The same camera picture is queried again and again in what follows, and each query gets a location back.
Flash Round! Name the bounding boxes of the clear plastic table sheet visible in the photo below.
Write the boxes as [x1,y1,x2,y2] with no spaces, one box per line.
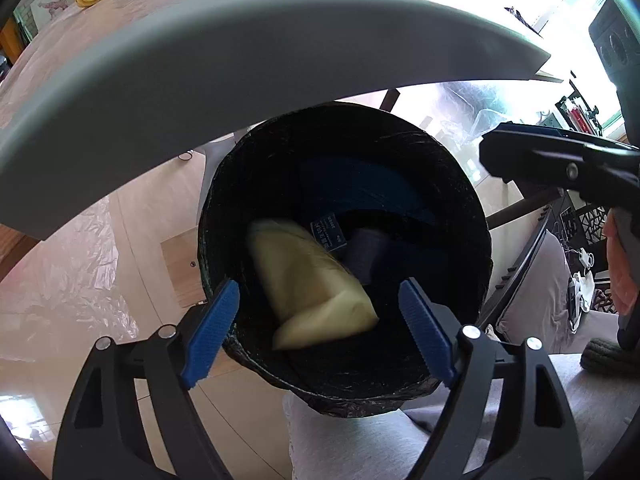
[0,0,416,128]

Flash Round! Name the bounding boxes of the yellow cloth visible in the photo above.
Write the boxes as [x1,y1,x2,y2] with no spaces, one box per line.
[248,219,379,352]

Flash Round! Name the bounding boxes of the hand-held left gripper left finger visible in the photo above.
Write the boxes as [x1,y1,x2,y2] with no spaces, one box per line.
[52,279,241,480]

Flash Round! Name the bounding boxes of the clear plastic bag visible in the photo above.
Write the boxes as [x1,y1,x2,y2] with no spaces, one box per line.
[434,80,507,152]

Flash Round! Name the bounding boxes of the black lined trash bin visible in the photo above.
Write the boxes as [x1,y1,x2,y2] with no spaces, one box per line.
[197,102,493,418]

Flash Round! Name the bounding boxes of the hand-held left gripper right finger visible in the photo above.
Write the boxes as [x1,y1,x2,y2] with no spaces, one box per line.
[398,278,585,480]

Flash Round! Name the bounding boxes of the blue cloth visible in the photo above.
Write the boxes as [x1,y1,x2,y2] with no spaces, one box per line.
[299,156,437,228]

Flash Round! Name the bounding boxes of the grey trash bin lid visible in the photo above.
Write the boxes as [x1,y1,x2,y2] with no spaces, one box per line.
[0,0,552,241]

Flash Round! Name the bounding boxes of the person's right hand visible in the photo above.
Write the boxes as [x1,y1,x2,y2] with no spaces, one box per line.
[602,209,637,315]

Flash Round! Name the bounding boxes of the giraffe picture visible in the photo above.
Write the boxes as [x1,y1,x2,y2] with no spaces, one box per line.
[30,0,72,24]

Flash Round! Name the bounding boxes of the dark green knit slipper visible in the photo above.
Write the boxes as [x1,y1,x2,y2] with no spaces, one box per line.
[580,337,640,376]

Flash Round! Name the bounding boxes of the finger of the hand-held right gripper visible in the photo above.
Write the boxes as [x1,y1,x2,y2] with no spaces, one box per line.
[492,121,623,151]
[479,129,623,208]

